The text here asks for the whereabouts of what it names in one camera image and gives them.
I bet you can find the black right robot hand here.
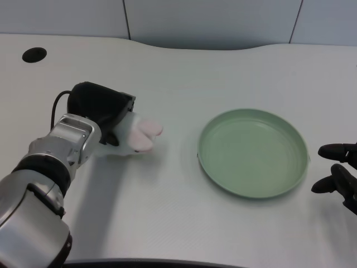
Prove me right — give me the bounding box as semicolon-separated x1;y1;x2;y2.
311;141;357;216

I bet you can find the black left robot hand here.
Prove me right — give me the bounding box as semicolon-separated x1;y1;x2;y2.
66;81;137;146

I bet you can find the white plush rabbit doll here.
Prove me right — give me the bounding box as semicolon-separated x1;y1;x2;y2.
97;112;163;157

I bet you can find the green round plate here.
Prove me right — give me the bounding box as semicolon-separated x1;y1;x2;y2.
197;108;311;200

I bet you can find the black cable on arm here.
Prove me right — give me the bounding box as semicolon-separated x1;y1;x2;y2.
50;90;72;130

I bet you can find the black table cable grommet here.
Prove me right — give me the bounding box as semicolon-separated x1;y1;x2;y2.
22;47;47;64

